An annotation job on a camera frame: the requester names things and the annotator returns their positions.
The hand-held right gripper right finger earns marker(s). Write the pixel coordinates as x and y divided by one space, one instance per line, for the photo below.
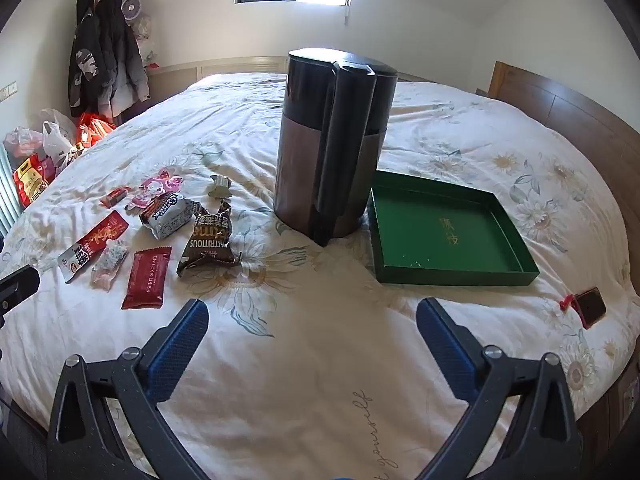
447 350

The hanging clear plastic bags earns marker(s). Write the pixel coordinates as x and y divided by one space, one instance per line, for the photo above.
145 40

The green box tray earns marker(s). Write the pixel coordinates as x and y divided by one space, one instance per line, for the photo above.
440 240

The black and brown electric kettle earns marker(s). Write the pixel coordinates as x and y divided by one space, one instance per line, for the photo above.
300 160

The wall switch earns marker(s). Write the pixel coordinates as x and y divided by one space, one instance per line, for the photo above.
7 91

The dark red snack packet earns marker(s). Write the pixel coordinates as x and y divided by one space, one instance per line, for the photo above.
145 280

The light blue ribbed suitcase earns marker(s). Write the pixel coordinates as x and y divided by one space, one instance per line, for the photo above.
7 195

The red and yellow food bag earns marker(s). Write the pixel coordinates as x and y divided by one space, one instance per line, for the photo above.
32 180

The small white fan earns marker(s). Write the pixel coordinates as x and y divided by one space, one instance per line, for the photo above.
134 6

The black and grey puffer jacket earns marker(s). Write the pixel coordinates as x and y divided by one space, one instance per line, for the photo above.
117 50

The wooden headboard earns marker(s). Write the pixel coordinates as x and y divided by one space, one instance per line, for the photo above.
575 110

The clear candy packet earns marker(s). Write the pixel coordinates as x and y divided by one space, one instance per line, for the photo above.
107 265

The grey cookie packet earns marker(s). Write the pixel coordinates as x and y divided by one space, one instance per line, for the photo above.
167 217

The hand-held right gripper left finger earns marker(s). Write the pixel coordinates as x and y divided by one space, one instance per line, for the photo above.
177 347

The black camouflage jacket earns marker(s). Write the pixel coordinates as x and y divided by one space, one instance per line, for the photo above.
87 65

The small red snack packet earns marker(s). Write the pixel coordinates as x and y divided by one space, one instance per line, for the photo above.
116 196

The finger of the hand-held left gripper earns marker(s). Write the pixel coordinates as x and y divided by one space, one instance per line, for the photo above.
20 285

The long red snack packet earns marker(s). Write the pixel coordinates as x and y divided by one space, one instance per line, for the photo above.
95 240

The bed with floral sheet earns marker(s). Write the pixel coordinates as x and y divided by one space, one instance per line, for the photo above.
320 300

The red plastic bag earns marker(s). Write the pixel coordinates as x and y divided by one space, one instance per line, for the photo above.
95 127

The pink cartoon snack packet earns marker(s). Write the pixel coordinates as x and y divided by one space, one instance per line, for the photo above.
155 187

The small green snack packet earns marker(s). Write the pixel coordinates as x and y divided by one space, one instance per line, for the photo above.
220 187

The pink plastic bag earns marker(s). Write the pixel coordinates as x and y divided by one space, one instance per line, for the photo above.
25 141

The brown crinkled snack packet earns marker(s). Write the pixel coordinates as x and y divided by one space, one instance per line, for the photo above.
207 245

